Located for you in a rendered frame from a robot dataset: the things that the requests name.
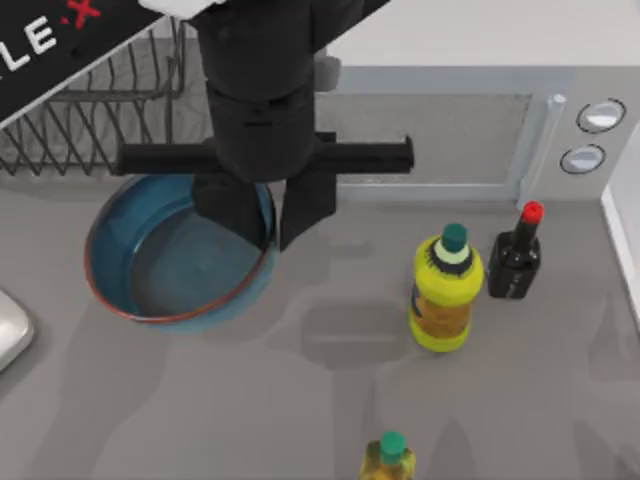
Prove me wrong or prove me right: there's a microwave knob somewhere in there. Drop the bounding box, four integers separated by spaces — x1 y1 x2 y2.
559 143 608 176
575 97 628 134

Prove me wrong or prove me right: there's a small yellow bottle green cap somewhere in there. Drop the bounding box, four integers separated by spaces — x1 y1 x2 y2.
360 430 417 480

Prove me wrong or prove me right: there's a dark wire dish rack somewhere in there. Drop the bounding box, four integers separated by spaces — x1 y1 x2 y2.
0 14 217 178

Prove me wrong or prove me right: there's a microwave door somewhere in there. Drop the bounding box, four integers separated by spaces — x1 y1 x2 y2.
335 66 576 203

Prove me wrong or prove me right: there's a large yellow bottle green cap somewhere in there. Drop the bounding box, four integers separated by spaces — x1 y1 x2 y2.
407 222 485 355

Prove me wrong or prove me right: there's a black bottle red cap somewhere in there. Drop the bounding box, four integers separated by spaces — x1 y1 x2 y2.
486 200 545 301

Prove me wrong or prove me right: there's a microwave door handle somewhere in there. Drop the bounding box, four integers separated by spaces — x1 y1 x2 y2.
516 93 568 202

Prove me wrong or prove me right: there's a pale microwave oven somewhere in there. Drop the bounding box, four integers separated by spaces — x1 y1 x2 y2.
313 0 640 204

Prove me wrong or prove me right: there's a pale grey rounded box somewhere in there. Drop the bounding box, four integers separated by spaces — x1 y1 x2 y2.
313 53 343 94

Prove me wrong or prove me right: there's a blue bowl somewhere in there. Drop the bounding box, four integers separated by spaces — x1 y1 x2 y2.
83 173 279 337

